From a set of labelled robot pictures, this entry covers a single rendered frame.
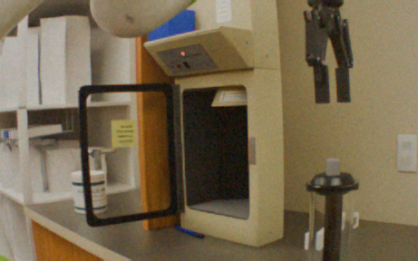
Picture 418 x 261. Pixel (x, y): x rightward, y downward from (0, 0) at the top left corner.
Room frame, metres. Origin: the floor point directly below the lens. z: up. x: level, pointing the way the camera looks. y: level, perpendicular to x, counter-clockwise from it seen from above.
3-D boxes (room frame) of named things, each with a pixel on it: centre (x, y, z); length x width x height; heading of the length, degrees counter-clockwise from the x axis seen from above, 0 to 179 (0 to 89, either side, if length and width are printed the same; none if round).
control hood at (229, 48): (1.23, 0.03, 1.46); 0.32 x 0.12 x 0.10; 43
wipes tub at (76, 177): (1.64, 0.46, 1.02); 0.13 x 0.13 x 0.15
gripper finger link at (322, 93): (0.81, -0.21, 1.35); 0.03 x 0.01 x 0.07; 43
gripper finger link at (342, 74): (0.86, -0.27, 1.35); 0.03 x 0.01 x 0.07; 43
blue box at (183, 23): (1.30, 0.10, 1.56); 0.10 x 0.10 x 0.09; 43
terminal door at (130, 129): (1.28, 0.23, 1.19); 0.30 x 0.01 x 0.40; 126
